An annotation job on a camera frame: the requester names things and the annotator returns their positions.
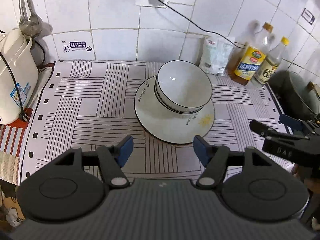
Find clear plastic bag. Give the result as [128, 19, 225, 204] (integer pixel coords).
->
[199, 35, 235, 76]

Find striped tablecloth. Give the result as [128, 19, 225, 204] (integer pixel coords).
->
[19, 60, 295, 188]

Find thin black cable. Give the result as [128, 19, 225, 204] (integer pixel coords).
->
[154, 0, 245, 49]

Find beige checked cloth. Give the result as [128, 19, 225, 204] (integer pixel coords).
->
[0, 151, 20, 180]

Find red striped cloth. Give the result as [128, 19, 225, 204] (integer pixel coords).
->
[0, 108, 33, 153]

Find vinegar bottle yellow cap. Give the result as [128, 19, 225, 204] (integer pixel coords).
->
[251, 37, 290, 88]

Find hanging metal ladle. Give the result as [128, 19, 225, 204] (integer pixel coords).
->
[16, 0, 34, 37]
[24, 0, 43, 32]

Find white plate with black lettering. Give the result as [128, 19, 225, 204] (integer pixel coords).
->
[134, 76, 215, 145]

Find cooking wine bottle orange cap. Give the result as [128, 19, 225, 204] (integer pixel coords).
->
[234, 22, 274, 85]

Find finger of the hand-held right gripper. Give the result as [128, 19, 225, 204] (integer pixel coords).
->
[279, 114, 311, 134]
[249, 119, 278, 138]

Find black wok with glass lid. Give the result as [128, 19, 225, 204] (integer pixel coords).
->
[270, 70, 320, 120]

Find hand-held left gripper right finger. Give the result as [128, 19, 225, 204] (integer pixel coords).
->
[194, 135, 275, 190]

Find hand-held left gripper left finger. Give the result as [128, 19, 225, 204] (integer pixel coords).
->
[51, 135, 134, 190]

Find black rice cooker cable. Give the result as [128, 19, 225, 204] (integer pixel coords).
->
[0, 51, 32, 123]

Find white bowl with dark rim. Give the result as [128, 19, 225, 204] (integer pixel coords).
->
[155, 60, 213, 105]
[154, 79, 212, 110]
[160, 97, 204, 114]

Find blue white wall sticker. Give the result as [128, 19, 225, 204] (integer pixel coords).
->
[301, 8, 316, 25]

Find small white wall sticker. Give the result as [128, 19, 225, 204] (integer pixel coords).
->
[61, 41, 93, 53]

